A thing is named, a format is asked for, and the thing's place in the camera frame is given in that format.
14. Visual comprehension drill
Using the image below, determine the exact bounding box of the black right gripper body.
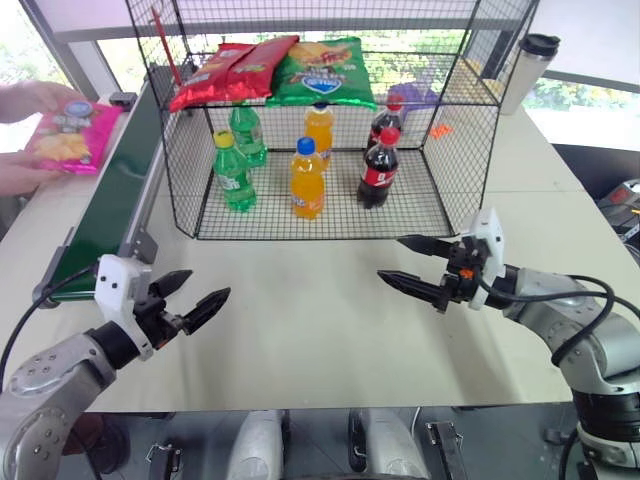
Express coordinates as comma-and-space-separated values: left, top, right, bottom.
441, 236, 490, 307

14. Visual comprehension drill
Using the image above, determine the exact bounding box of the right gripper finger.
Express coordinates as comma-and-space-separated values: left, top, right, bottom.
376, 269, 450, 314
396, 234, 452, 261

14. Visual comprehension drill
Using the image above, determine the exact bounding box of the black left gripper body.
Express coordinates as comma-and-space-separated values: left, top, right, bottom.
132, 280, 190, 352

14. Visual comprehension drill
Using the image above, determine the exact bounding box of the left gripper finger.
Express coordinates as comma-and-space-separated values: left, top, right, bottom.
180, 286, 233, 336
149, 269, 194, 302

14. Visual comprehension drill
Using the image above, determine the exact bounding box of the pink chip bag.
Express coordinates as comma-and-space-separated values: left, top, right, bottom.
24, 99, 125, 177

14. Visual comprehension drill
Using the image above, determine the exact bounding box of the green conveyor belt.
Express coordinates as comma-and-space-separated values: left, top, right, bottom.
32, 63, 176, 309

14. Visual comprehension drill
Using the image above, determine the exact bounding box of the person's right hand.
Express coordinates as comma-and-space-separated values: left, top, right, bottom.
0, 149, 67, 197

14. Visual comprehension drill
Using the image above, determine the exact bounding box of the person's left hand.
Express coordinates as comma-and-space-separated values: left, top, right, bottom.
0, 79, 85, 125

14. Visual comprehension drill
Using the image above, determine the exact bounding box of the cola bottle red cap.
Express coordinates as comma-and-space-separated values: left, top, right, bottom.
356, 126, 402, 211
366, 94, 406, 152

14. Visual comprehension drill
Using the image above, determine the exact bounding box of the green soda bottle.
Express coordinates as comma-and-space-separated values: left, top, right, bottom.
228, 101, 269, 169
211, 130, 258, 214

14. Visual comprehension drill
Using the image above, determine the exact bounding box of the orange soda bottle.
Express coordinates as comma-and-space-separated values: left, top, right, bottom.
289, 136, 327, 222
303, 101, 336, 172

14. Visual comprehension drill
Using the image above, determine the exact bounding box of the silver rounded robot leg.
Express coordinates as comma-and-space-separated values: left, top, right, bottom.
226, 409, 287, 480
348, 408, 432, 480

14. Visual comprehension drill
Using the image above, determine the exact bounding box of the purple snack bag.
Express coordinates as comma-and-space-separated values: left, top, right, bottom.
386, 81, 442, 122

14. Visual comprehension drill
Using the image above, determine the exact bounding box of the black red equipment case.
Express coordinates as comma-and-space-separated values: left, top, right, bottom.
596, 178, 640, 237

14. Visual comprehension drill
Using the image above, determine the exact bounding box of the white tumbler black lid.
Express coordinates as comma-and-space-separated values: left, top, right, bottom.
499, 33, 562, 118

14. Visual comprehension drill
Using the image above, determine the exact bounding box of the red chip bag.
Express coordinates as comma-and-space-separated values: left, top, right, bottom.
226, 34, 302, 102
168, 42, 254, 114

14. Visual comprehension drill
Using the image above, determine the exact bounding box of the green chip bag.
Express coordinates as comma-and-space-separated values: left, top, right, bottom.
264, 35, 379, 112

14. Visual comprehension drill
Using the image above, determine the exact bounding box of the red pole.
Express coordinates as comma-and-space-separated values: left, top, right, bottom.
149, 5, 182, 87

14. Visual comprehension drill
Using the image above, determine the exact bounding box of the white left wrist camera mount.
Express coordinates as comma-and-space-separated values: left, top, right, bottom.
94, 253, 155, 362

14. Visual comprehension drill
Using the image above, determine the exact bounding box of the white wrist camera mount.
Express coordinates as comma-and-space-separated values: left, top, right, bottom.
460, 208, 507, 312
94, 253, 155, 362

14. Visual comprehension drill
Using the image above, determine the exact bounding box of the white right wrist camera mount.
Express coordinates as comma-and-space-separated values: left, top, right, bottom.
460, 208, 507, 312

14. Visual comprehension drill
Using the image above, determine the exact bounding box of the black wire mesh shelf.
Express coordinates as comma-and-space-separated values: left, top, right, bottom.
124, 0, 542, 242

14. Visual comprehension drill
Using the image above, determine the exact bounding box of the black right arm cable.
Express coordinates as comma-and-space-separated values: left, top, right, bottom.
477, 273, 617, 367

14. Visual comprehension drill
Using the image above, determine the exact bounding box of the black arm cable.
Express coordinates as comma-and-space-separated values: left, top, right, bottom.
477, 273, 617, 367
0, 263, 99, 394

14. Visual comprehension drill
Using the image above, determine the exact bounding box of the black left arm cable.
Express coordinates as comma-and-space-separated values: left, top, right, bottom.
0, 263, 99, 394

